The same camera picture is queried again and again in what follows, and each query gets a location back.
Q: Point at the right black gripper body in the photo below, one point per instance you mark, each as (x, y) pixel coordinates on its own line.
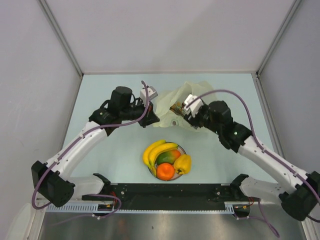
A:
(201, 119)

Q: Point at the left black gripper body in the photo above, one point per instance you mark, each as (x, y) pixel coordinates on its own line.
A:
(132, 112)

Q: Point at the brown fake longan branch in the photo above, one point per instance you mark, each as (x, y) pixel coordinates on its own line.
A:
(178, 108)

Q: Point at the pale yellow plastic bag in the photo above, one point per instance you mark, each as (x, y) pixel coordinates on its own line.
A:
(169, 105)

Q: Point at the round printed plate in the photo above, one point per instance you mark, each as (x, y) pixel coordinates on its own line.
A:
(160, 158)

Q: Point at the yellow fake banana bunch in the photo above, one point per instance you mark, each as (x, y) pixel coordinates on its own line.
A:
(151, 153)

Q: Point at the small yellow fake fruit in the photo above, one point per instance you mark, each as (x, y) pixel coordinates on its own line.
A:
(183, 164)

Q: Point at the green orange fake mango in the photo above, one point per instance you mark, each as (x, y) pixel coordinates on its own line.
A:
(168, 157)

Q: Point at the orange fake tangerine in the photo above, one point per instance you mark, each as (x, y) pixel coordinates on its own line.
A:
(165, 171)

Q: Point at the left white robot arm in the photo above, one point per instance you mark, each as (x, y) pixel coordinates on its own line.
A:
(52, 179)

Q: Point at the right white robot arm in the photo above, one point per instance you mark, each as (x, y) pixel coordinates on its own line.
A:
(295, 190)

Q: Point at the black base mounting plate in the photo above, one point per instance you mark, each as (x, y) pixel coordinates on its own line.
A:
(175, 196)

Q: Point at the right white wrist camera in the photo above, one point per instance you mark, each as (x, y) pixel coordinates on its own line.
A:
(191, 106)

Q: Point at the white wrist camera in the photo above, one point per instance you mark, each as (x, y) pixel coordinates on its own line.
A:
(191, 106)
(150, 92)

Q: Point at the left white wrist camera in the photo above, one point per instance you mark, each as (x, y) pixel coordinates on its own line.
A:
(150, 92)

